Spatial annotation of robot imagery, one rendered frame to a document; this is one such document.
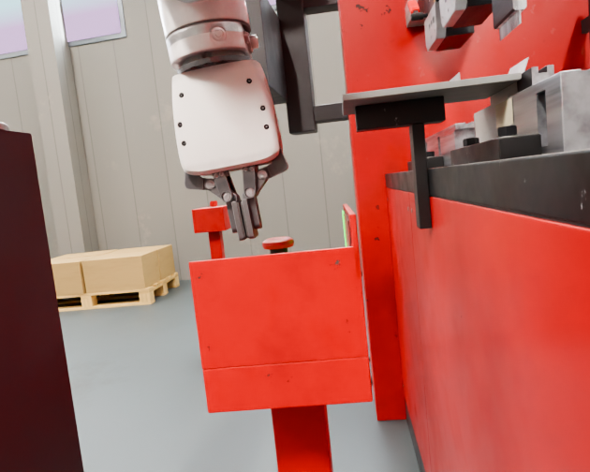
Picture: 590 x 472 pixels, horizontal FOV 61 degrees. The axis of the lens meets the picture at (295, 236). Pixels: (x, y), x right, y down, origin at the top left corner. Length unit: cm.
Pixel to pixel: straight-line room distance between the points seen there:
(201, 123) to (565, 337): 36
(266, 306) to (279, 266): 4
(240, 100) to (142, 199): 497
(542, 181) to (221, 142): 28
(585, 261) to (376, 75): 146
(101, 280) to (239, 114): 408
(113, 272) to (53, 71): 226
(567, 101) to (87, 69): 540
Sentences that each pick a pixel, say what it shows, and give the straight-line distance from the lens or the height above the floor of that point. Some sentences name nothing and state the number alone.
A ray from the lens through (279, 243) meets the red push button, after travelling 59.
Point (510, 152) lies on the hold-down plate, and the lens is 72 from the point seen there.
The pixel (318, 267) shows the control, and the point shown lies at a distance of 46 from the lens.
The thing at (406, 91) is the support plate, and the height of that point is 99.
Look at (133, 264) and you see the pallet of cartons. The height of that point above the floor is 35.
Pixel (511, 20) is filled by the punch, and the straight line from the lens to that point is 93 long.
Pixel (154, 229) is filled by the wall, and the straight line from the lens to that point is 541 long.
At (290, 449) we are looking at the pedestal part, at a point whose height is 58.
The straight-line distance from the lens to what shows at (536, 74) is 81.
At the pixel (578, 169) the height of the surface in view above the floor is 86.
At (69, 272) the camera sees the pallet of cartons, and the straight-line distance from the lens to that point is 464.
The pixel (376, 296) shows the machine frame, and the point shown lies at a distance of 177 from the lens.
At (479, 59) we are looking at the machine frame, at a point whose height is 121.
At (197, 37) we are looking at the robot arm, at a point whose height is 101.
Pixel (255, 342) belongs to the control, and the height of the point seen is 73.
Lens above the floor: 87
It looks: 6 degrees down
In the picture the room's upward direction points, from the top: 6 degrees counter-clockwise
